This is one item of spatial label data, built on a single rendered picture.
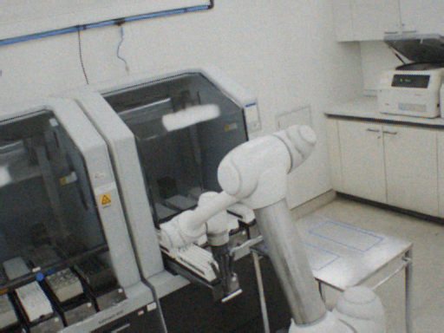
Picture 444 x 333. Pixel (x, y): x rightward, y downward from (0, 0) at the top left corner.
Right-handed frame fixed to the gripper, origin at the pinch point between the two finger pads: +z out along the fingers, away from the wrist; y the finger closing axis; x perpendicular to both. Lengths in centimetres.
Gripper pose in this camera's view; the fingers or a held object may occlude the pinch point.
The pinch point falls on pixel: (226, 284)
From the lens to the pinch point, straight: 199.9
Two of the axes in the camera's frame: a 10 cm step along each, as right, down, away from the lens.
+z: 1.7, 9.4, 2.8
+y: -8.0, 3.0, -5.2
